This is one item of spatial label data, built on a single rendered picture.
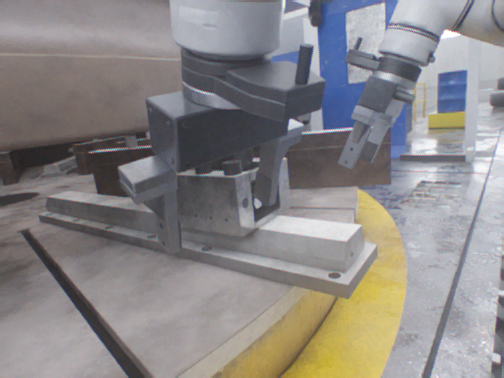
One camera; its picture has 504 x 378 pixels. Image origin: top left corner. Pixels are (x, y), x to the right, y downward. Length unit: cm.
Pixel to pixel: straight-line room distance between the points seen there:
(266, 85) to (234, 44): 4
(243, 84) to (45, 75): 103
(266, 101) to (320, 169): 206
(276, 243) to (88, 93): 81
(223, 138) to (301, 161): 200
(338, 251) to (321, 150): 126
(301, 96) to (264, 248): 101
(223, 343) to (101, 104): 86
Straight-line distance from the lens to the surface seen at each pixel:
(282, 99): 22
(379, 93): 59
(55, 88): 123
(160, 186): 29
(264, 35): 26
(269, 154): 38
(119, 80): 131
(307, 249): 113
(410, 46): 62
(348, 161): 59
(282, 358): 127
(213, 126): 28
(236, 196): 111
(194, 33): 26
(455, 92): 867
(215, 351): 95
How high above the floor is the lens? 89
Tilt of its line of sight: 14 degrees down
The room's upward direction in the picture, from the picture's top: 6 degrees counter-clockwise
